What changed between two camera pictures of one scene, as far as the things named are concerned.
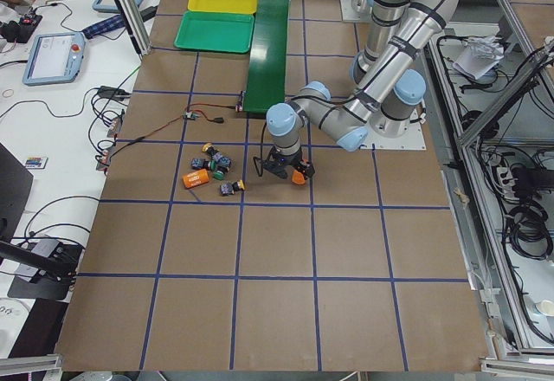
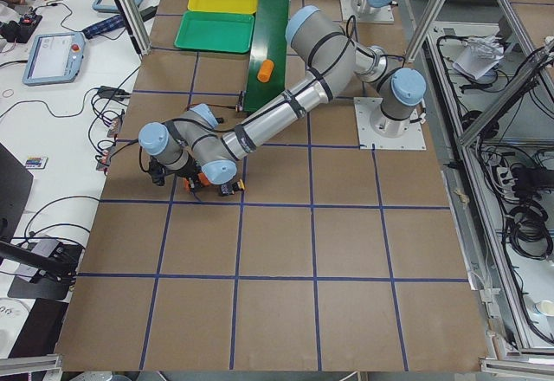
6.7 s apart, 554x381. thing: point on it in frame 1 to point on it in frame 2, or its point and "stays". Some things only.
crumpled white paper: [479, 55] stays
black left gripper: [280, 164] to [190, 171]
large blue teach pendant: [54, 57] stays
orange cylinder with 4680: [196, 178] stays
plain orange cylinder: [298, 177] to [265, 70]
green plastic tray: [215, 31] stays
